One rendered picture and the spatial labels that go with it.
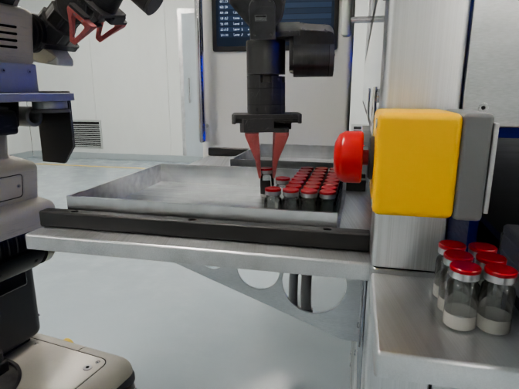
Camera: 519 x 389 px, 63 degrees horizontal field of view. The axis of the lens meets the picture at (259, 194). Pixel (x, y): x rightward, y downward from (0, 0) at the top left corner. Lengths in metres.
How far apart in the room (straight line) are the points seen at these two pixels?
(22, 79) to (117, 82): 5.91
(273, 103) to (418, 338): 0.41
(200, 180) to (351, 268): 0.41
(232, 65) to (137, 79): 5.35
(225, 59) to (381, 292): 1.18
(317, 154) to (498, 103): 0.71
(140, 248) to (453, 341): 0.32
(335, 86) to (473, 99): 1.04
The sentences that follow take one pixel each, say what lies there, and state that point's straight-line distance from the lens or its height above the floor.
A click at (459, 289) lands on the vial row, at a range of 0.33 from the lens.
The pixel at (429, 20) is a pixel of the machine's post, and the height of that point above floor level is 1.10.
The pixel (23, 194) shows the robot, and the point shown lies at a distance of 1.09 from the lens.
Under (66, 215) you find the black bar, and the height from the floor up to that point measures 0.90.
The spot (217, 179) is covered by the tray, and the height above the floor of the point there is 0.89.
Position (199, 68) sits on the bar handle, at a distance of 1.42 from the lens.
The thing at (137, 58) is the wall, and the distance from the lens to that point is 6.77.
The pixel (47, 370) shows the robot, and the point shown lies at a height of 0.28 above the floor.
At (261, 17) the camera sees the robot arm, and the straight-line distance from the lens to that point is 0.60.
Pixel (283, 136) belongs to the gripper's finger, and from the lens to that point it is 0.63.
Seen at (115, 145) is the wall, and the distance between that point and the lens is 7.04.
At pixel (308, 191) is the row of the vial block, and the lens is 0.51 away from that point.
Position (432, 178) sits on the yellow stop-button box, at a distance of 0.31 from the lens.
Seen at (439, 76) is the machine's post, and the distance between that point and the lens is 0.40.
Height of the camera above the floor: 1.04
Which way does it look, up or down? 14 degrees down
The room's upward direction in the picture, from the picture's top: straight up
